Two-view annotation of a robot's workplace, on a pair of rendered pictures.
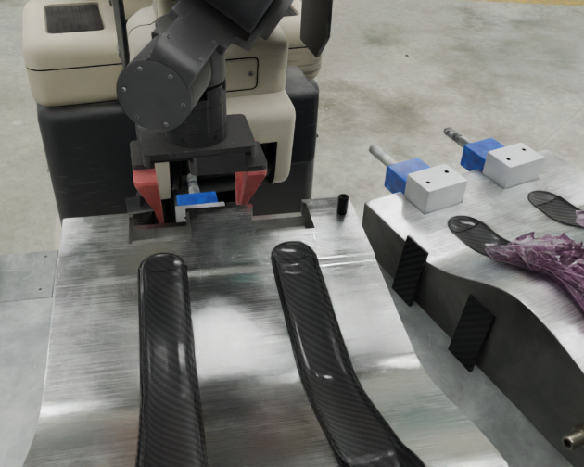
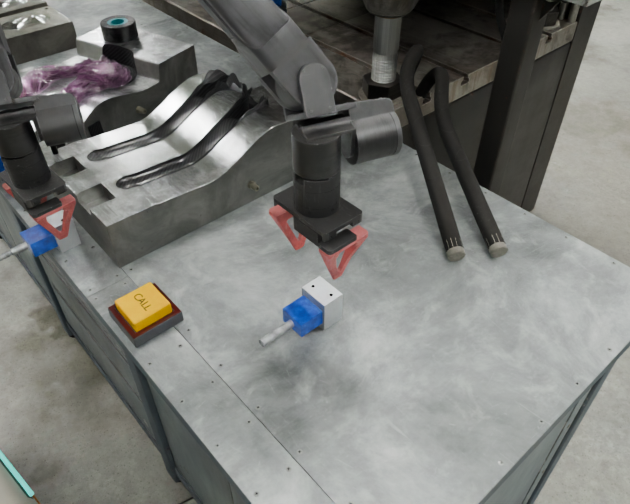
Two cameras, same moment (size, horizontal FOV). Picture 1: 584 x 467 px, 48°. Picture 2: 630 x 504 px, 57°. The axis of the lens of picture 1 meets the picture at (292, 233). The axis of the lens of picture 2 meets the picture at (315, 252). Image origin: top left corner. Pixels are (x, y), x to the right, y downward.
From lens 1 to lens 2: 1.10 m
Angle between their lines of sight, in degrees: 82
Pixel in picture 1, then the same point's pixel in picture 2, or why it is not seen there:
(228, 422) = (196, 136)
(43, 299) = (132, 278)
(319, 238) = (81, 152)
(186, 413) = (195, 151)
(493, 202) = not seen: hidden behind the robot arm
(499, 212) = not seen: hidden behind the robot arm
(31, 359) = (173, 257)
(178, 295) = (139, 176)
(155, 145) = (52, 184)
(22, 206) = not seen: outside the picture
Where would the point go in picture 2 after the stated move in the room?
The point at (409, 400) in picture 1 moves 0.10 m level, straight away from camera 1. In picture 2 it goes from (165, 110) to (112, 115)
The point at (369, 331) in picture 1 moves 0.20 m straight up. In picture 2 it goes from (131, 132) to (106, 27)
